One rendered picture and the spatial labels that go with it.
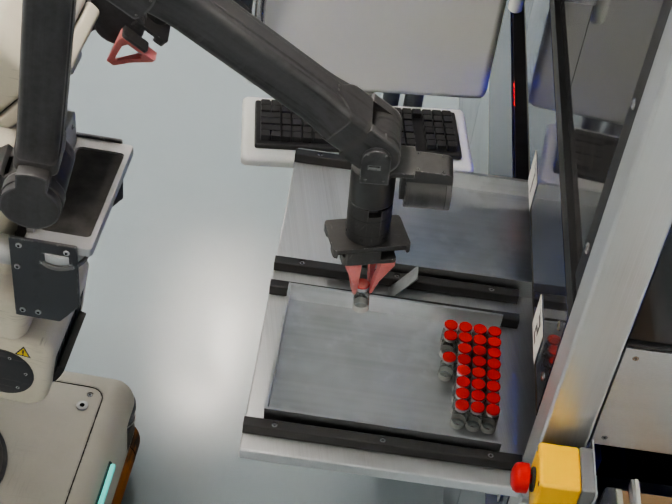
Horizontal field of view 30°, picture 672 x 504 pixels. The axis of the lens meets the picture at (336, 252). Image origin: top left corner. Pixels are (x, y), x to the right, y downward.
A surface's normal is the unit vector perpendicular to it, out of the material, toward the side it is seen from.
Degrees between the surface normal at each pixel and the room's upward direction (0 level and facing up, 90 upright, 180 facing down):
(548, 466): 0
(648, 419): 90
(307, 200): 0
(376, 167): 96
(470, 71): 90
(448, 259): 0
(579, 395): 90
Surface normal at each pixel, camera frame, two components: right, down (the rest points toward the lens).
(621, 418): -0.10, 0.67
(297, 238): 0.11, -0.73
